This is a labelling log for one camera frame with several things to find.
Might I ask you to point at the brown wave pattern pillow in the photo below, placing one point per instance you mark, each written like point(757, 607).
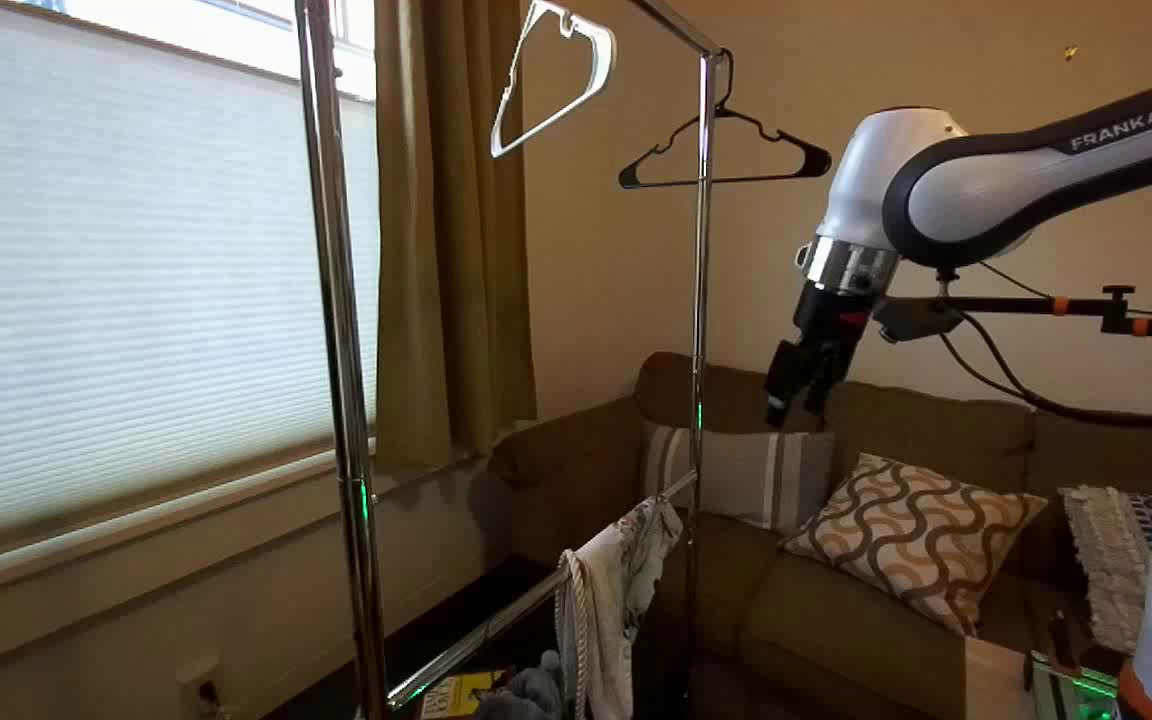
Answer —
point(918, 535)

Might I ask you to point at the olive green curtain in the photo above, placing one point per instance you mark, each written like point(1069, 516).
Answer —
point(448, 265)

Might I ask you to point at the white cellular window blind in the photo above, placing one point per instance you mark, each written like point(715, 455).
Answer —
point(122, 265)

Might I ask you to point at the white floral cloth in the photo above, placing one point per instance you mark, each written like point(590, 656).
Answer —
point(598, 626)

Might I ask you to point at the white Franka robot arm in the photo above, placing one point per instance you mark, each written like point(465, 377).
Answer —
point(1000, 173)

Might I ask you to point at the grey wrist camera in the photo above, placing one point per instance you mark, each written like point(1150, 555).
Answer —
point(918, 320)

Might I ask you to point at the grey striped pillow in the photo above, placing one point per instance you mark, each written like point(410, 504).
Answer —
point(749, 472)

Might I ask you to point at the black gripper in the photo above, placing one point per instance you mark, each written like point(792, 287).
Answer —
point(821, 335)

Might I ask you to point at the black clothes hanger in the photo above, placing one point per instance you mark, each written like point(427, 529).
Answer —
point(817, 162)

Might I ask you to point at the chrome clothes rack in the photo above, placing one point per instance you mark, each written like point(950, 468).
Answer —
point(343, 400)

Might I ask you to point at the yellow printed item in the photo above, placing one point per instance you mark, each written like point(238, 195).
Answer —
point(458, 693)

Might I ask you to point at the black camera boom stand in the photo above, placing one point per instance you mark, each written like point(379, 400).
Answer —
point(1069, 306)

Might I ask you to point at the white plastic clothes hanger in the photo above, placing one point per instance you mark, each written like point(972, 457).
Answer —
point(606, 60)

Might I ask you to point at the beige box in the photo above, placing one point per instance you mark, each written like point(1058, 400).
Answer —
point(999, 681)

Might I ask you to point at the dark grey cloth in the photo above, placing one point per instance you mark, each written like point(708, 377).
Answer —
point(521, 690)

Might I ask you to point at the white knitted pillow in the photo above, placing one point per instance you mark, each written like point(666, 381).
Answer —
point(1112, 564)

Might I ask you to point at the brown fabric sofa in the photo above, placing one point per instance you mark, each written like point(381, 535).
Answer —
point(817, 626)

